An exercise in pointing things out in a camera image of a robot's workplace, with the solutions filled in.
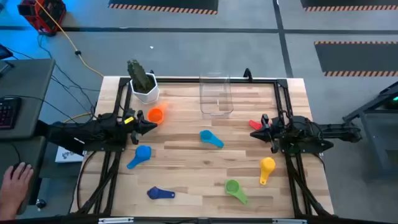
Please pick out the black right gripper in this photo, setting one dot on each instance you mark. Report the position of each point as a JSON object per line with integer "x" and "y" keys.
{"x": 275, "y": 133}

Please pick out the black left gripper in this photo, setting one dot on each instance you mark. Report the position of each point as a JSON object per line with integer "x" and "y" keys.
{"x": 135, "y": 127}

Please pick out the red measuring cup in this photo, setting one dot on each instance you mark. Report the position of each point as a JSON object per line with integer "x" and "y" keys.
{"x": 255, "y": 125}

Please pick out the orange measuring cup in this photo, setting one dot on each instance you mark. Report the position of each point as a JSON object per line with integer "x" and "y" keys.
{"x": 155, "y": 115}

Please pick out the medium blue measuring cup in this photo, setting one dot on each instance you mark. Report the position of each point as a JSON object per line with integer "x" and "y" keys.
{"x": 143, "y": 152}

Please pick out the yellow measuring cup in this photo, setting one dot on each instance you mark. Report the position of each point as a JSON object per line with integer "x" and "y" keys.
{"x": 267, "y": 164}

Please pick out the teal measuring cup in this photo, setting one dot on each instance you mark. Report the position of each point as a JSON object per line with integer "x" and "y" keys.
{"x": 206, "y": 136}

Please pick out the green measuring cup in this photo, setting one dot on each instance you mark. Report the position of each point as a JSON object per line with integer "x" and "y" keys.
{"x": 231, "y": 186}

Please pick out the clear plastic basket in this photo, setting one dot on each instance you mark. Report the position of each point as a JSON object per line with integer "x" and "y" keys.
{"x": 216, "y": 93}

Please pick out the dark blue measuring cup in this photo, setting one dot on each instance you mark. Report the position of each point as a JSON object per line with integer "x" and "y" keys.
{"x": 154, "y": 193}

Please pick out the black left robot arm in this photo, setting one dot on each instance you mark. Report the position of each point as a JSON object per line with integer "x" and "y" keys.
{"x": 93, "y": 133}

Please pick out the person's forearm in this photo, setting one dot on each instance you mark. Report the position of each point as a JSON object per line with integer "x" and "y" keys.
{"x": 6, "y": 210}

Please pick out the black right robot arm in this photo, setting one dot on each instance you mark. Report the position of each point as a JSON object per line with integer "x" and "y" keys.
{"x": 311, "y": 132}

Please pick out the green cactus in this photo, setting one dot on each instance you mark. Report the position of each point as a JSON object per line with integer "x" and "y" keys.
{"x": 138, "y": 76}

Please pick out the white printed box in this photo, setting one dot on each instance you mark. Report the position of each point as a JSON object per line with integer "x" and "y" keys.
{"x": 66, "y": 155}

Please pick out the dark metal cart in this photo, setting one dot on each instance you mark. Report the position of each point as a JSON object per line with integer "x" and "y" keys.
{"x": 367, "y": 109}

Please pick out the black hazard-striped floor mat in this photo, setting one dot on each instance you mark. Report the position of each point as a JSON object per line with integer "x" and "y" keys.
{"x": 348, "y": 3}
{"x": 357, "y": 57}
{"x": 161, "y": 4}

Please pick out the grey desk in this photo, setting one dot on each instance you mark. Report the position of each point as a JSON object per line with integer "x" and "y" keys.
{"x": 28, "y": 81}

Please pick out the black caster wheel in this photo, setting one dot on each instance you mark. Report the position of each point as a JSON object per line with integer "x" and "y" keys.
{"x": 41, "y": 203}

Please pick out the black keyboard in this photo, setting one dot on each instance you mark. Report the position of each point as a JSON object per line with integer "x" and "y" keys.
{"x": 9, "y": 113}

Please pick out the person's hand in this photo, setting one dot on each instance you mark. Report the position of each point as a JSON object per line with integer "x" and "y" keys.
{"x": 17, "y": 183}

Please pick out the red tool case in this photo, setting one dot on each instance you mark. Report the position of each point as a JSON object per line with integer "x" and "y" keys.
{"x": 43, "y": 15}

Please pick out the small black screen device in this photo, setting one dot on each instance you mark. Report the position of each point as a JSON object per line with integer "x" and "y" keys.
{"x": 4, "y": 52}

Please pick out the black aluminium table frame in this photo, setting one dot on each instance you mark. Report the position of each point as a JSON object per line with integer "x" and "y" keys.
{"x": 180, "y": 80}

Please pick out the silver bracket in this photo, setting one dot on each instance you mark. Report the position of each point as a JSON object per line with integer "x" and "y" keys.
{"x": 115, "y": 220}
{"x": 289, "y": 221}

